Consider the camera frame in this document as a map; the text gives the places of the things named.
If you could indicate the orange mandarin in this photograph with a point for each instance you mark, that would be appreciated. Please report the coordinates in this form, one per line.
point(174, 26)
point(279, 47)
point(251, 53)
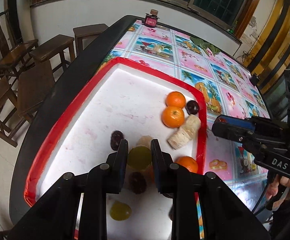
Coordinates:
point(188, 163)
point(173, 116)
point(175, 99)

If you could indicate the small black box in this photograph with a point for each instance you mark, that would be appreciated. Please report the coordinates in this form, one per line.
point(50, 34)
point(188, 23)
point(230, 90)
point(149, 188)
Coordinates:
point(254, 79)

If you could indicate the green leaves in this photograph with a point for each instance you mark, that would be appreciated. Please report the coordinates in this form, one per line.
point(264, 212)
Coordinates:
point(205, 45)

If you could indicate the white standing air conditioner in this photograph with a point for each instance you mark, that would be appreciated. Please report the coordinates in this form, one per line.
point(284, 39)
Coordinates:
point(12, 5)

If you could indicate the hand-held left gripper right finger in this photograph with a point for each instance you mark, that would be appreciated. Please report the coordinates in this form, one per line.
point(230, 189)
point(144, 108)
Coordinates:
point(156, 160)

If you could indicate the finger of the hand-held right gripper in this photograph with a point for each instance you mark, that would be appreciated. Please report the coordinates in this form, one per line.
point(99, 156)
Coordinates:
point(231, 133)
point(240, 124)

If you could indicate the wooden armchair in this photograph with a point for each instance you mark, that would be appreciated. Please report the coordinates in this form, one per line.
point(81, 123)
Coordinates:
point(10, 52)

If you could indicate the wooden framed window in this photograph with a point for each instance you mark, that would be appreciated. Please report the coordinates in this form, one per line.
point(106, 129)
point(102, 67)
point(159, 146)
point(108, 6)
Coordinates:
point(220, 2)

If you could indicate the dark red jar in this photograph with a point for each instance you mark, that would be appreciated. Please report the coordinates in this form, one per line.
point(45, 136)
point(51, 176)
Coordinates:
point(151, 18)

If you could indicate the green grape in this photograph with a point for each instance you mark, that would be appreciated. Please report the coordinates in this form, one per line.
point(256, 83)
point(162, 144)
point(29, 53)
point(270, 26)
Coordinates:
point(139, 157)
point(120, 211)

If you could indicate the large beige puffed rice roll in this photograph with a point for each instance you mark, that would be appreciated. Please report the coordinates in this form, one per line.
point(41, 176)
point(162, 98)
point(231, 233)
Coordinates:
point(192, 124)

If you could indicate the red-rimmed white tray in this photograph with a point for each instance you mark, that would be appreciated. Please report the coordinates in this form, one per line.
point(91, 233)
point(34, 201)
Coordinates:
point(125, 100)

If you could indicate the person's right hand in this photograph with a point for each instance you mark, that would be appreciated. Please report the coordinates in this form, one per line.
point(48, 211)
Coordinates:
point(272, 188)

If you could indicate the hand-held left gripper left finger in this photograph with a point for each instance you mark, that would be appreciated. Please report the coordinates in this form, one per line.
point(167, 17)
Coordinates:
point(123, 160)

